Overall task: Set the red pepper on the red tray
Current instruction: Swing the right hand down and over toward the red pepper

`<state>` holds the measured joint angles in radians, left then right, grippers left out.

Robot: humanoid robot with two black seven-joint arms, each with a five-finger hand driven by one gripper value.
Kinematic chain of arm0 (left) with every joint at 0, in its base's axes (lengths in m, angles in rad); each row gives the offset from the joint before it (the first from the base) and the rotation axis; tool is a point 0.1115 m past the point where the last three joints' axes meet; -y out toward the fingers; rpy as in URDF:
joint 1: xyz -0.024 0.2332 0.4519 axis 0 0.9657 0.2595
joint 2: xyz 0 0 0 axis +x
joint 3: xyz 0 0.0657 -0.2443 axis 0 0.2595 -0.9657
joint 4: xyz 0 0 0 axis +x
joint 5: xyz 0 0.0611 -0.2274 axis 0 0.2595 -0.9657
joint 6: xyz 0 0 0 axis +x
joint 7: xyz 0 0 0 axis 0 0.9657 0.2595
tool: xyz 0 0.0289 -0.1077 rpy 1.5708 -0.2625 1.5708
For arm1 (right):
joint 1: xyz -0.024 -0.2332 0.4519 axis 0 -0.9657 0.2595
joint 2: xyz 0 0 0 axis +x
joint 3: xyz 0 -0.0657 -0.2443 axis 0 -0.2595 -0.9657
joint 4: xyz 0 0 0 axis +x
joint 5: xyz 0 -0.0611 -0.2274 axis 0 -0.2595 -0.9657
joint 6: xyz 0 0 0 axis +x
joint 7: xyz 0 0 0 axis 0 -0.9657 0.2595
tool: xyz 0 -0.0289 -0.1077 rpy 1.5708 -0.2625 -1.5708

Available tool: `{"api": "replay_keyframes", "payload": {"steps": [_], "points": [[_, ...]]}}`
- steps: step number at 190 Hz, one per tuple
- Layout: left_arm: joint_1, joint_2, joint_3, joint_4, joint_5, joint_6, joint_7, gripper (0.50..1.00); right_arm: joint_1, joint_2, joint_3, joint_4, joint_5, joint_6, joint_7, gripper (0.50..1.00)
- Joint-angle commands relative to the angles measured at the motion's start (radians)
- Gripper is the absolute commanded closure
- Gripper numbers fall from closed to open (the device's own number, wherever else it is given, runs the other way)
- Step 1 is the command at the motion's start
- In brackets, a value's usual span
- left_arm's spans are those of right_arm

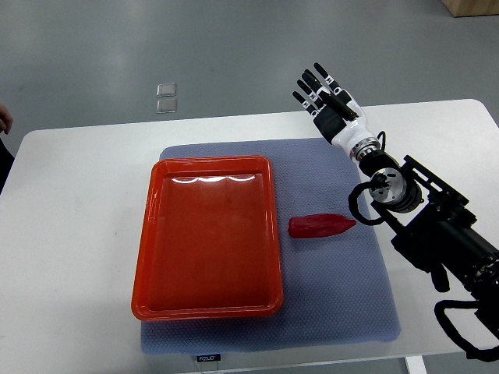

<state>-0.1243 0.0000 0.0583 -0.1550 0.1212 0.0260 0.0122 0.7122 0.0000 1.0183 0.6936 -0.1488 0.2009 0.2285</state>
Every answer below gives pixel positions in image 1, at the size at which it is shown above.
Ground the white table leg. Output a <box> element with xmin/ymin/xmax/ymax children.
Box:
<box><xmin>404</xmin><ymin>355</ymin><xmax>427</xmax><ymax>374</ymax></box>

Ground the red pepper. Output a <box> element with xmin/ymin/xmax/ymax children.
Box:
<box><xmin>288</xmin><ymin>213</ymin><xmax>356</xmax><ymax>239</ymax></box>

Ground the person at left edge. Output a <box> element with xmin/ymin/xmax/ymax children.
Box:
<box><xmin>0</xmin><ymin>103</ymin><xmax>15</xmax><ymax>190</ymax></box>

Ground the metal floor plate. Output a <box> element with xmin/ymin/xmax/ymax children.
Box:
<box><xmin>156</xmin><ymin>83</ymin><xmax>177</xmax><ymax>97</ymax></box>
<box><xmin>156</xmin><ymin>98</ymin><xmax>178</xmax><ymax>114</ymax></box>

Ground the upper metal floor plate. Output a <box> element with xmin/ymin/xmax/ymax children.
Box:
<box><xmin>156</xmin><ymin>83</ymin><xmax>177</xmax><ymax>97</ymax></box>

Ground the cardboard box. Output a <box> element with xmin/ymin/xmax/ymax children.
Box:
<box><xmin>441</xmin><ymin>0</ymin><xmax>498</xmax><ymax>17</ymax></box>

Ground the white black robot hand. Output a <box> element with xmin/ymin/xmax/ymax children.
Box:
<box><xmin>292</xmin><ymin>62</ymin><xmax>377</xmax><ymax>151</ymax></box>

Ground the blue-grey mesh mat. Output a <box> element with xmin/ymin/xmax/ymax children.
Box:
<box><xmin>141</xmin><ymin>138</ymin><xmax>400</xmax><ymax>355</ymax></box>

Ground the red plastic tray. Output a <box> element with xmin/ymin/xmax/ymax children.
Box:
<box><xmin>131</xmin><ymin>156</ymin><xmax>284</xmax><ymax>322</ymax></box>

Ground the lower metal floor plate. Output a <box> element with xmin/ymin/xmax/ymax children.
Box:
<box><xmin>156</xmin><ymin>98</ymin><xmax>178</xmax><ymax>114</ymax></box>

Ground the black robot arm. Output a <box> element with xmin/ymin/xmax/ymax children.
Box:
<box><xmin>292</xmin><ymin>63</ymin><xmax>498</xmax><ymax>362</ymax></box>

